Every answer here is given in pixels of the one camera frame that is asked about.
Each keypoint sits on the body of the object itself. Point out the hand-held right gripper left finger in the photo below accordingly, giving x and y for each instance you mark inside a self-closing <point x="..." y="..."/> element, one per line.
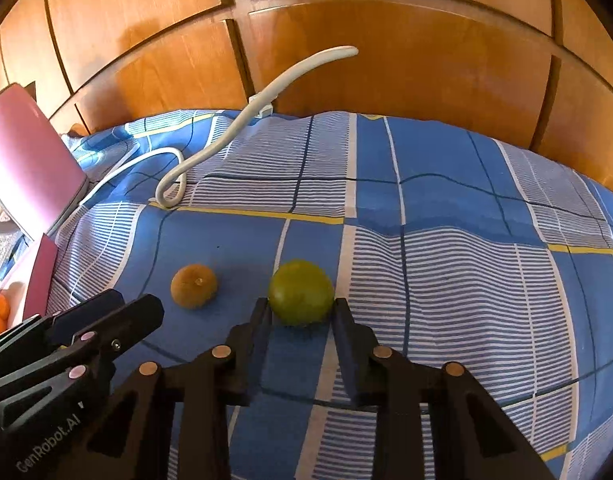
<point x="259" y="342"/>

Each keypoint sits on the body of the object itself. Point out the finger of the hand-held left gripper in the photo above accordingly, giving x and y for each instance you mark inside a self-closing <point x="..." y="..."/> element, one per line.
<point x="131" y="322"/>
<point x="86" y="312"/>

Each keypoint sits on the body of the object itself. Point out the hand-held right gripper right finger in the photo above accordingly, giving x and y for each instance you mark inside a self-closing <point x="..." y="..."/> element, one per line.
<point x="347" y="345"/>

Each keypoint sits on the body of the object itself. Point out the pink rimmed tray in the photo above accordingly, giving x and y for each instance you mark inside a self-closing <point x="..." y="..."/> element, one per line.
<point x="39" y="275"/>

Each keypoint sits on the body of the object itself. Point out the green citrus fruit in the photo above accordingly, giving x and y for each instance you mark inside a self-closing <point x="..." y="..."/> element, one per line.
<point x="301" y="292"/>

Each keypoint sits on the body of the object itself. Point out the blue plaid cloth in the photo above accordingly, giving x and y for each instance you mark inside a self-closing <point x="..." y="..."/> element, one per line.
<point x="436" y="210"/>

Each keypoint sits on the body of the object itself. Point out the pink electric kettle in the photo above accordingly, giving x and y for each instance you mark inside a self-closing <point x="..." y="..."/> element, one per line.
<point x="21" y="160"/>

